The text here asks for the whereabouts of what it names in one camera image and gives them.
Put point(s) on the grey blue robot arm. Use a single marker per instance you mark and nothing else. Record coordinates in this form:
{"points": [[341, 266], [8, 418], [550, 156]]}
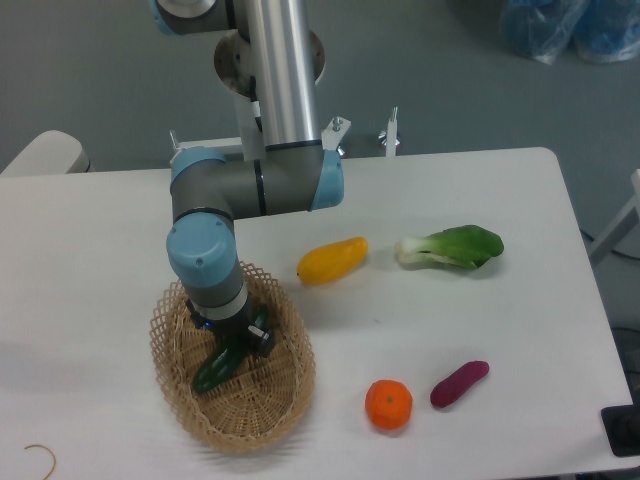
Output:
{"points": [[285, 167]]}

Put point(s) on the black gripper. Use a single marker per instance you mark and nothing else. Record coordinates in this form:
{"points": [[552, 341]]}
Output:
{"points": [[260, 341]]}

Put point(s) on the orange tangerine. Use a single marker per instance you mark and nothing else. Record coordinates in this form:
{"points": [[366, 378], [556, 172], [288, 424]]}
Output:
{"points": [[388, 404]]}

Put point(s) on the beige chair seat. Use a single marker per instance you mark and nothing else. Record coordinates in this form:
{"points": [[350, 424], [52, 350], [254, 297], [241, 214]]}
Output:
{"points": [[51, 153]]}

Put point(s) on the green cucumber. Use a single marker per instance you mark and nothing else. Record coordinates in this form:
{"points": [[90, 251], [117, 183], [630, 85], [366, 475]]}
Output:
{"points": [[227, 357]]}

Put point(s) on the black device at edge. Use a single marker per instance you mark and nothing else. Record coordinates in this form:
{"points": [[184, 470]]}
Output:
{"points": [[621, 424]]}

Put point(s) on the yellow mango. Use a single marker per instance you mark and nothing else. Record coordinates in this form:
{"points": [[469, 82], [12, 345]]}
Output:
{"points": [[332, 262]]}

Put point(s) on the blue plastic bag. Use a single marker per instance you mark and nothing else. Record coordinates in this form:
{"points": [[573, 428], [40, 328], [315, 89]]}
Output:
{"points": [[602, 32]]}

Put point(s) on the green bok choy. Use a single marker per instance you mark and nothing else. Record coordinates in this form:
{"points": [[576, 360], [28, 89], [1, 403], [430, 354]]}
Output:
{"points": [[468, 247]]}

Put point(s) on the white table leg frame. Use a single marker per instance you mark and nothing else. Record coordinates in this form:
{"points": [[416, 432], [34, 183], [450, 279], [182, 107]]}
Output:
{"points": [[621, 224]]}

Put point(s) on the woven wicker basket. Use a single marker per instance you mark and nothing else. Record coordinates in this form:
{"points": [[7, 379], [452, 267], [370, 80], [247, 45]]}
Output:
{"points": [[264, 398]]}

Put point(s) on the purple sweet potato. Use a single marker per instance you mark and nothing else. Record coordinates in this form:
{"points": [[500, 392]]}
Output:
{"points": [[453, 387]]}

